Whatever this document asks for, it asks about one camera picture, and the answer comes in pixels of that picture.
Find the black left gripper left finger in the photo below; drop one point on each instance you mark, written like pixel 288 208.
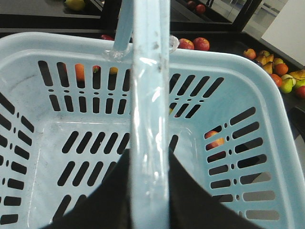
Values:
pixel 108 207

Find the light blue plastic basket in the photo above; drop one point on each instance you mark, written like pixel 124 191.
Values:
pixel 60 138

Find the lemon pile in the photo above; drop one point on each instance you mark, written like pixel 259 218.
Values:
pixel 76 5

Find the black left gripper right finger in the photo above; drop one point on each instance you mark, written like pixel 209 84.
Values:
pixel 191 207

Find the red apple right table left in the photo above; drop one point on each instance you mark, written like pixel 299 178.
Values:
pixel 185 44

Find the red apple front right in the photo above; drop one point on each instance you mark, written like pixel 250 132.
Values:
pixel 216 143

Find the orange middle right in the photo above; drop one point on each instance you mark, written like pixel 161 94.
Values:
pixel 79 71

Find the small red chili pepper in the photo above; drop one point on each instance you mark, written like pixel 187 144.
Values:
pixel 95 69

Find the red bell pepper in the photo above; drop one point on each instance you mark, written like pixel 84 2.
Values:
pixel 106 37

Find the red apple table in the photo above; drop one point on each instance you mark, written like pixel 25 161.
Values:
pixel 185 44
pixel 201 44

